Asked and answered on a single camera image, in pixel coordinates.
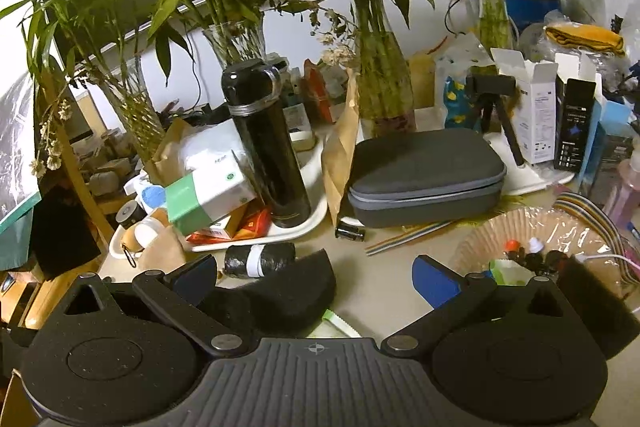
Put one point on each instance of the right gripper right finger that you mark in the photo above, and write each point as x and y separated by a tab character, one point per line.
454	299

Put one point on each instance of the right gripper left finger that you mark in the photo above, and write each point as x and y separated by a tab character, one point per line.
174	299

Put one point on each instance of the green wet wipes pack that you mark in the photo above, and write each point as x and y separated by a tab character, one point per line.
509	273

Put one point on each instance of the black garbage bag roll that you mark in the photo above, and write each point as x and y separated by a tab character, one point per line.
259	260

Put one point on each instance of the black round cushion pad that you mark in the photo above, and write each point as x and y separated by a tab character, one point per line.
286	303

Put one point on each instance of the black foam sponge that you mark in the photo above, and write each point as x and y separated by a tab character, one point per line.
611	324

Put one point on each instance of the tan pouch with carabiner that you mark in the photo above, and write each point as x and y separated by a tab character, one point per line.
131	248

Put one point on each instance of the white pill bottle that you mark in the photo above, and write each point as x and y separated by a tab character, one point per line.
146	230

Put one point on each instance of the black round speaker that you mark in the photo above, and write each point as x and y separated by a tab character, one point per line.
129	214

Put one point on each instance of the green white tissue box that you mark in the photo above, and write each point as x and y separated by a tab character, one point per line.
207	194

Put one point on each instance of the woven basket tray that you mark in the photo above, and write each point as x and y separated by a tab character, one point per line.
557	231

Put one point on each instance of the small black clip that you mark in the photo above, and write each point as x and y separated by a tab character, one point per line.
344	230

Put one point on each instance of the grey zip case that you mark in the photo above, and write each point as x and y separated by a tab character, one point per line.
420	177

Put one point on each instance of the wooden chair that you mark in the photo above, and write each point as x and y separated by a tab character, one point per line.
69	235

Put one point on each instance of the white serving tray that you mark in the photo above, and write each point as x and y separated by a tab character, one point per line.
264	230

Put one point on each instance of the glass vase with bamboo left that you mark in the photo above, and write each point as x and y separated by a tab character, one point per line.
126	91

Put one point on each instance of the glass vase with bamboo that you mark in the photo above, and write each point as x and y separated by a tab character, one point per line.
234	42
126	91
385	96

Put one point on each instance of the brown paper bag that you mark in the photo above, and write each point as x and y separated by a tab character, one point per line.
339	149

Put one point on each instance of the pink soap dispenser bottle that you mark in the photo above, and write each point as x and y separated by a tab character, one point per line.
624	197

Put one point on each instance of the white product box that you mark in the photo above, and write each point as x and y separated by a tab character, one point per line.
534	116

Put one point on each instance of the glass vase with bamboo right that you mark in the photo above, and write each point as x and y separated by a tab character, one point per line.
385	96

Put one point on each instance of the black thermos bottle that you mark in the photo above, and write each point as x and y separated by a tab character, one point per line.
252	91

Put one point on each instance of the black product box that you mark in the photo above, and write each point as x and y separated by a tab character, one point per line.
574	104

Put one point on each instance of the glass vase with bamboo centre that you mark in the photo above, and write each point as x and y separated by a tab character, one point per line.
234	42

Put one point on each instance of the glass vase bamboo far right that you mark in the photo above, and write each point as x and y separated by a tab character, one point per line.
494	27

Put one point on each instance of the yellow cloth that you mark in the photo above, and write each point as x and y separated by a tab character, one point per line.
583	36

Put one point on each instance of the small black tripod camera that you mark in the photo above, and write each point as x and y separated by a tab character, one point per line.
487	95

